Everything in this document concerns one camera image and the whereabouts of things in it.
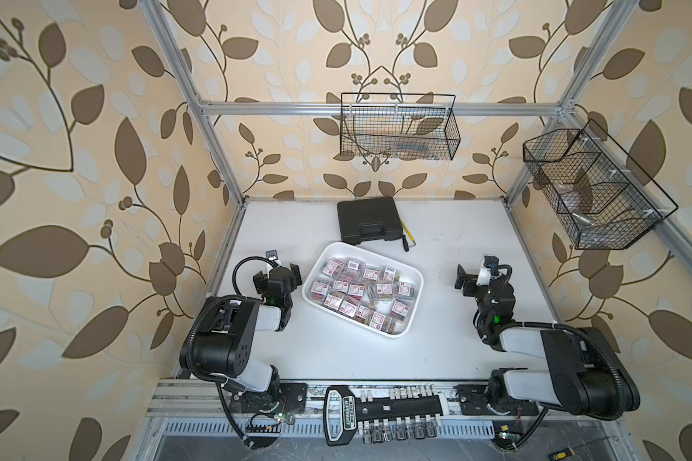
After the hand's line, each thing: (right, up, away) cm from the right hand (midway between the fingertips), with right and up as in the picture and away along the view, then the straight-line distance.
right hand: (476, 268), depth 90 cm
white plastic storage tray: (-33, -7, -1) cm, 34 cm away
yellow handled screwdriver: (+12, -40, -23) cm, 48 cm away
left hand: (-66, 0, +3) cm, 66 cm away
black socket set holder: (-25, -34, -19) cm, 46 cm away
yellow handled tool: (-19, +6, +15) cm, 25 cm away
